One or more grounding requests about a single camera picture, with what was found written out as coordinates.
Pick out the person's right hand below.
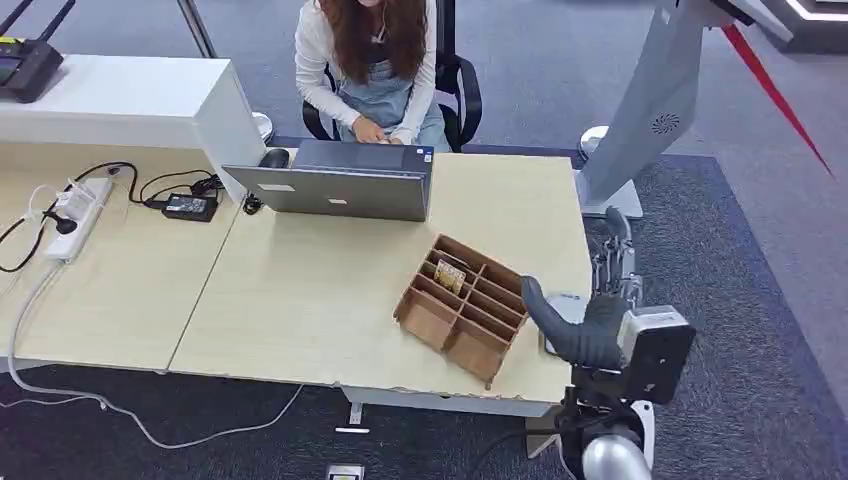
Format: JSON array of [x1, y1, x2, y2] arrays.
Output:
[[352, 117, 390, 145]]

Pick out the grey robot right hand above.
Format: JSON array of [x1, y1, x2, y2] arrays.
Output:
[[519, 206, 644, 371]]

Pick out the printed card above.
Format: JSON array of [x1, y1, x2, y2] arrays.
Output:
[[433, 259, 468, 297]]

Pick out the person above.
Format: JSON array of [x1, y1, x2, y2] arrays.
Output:
[[294, 0, 452, 154]]

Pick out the grey laptop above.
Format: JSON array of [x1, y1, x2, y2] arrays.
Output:
[[221, 139, 435, 223]]

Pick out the black office chair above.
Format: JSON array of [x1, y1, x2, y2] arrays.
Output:
[[301, 0, 484, 154]]

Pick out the white desk leg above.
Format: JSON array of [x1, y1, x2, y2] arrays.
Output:
[[525, 415, 561, 460], [334, 387, 372, 436]]

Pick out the wooden compartment box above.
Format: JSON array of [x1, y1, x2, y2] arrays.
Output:
[[393, 233, 530, 391]]

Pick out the black power adapter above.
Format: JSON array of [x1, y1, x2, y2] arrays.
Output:
[[161, 193, 220, 224]]

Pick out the dark metal pole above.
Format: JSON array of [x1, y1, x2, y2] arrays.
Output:
[[176, 0, 219, 60]]

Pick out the white kiosk stand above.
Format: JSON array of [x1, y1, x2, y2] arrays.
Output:
[[574, 0, 796, 221]]

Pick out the white cabinet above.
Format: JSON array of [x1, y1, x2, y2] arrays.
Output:
[[0, 54, 268, 203]]

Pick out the white charger plug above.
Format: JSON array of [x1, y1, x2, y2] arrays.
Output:
[[55, 188, 95, 217]]

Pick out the white power strip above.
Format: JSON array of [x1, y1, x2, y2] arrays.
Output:
[[42, 176, 115, 264]]

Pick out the black router with antennas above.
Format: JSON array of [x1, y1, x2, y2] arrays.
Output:
[[0, 0, 77, 104]]

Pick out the dark platform with light strip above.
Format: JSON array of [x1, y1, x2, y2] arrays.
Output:
[[761, 0, 848, 56]]

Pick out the black adapter cable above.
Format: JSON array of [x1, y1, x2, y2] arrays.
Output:
[[72, 160, 227, 208]]

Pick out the black cable with plug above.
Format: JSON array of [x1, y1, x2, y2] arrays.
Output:
[[0, 210, 79, 274]]

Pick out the grey power strip cable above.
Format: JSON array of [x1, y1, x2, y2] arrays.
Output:
[[0, 261, 306, 452]]

